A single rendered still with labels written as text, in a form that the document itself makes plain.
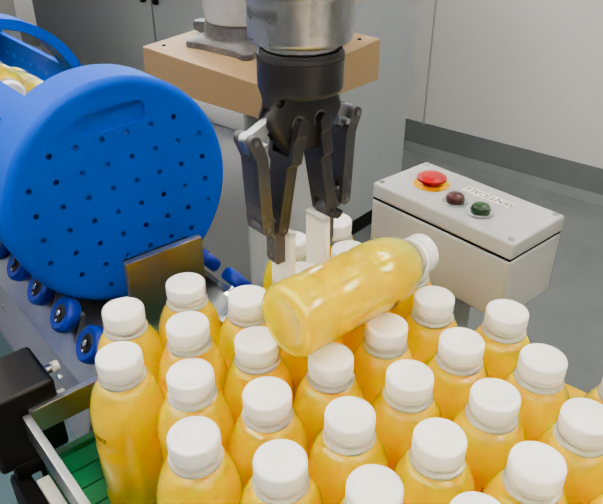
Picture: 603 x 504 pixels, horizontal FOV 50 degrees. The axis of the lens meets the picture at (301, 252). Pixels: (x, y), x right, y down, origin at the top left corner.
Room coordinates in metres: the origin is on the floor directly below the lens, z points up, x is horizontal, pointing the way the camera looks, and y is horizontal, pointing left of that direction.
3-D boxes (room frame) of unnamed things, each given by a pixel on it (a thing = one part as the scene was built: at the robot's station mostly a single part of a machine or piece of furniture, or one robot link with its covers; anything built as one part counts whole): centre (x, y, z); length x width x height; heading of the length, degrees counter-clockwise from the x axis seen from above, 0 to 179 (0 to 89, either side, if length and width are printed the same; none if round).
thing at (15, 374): (0.49, 0.29, 0.95); 0.10 x 0.07 x 0.10; 130
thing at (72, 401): (0.59, 0.11, 0.96); 0.40 x 0.01 x 0.03; 130
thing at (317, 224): (0.57, -0.02, 1.10); 0.03 x 0.01 x 0.07; 41
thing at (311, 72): (0.56, 0.00, 1.26); 0.08 x 0.07 x 0.09; 131
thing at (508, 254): (0.68, -0.19, 1.05); 0.20 x 0.10 x 0.10; 40
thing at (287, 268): (0.54, 0.02, 1.10); 0.03 x 0.01 x 0.07; 41
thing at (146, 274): (0.65, 0.16, 0.99); 0.10 x 0.02 x 0.12; 130
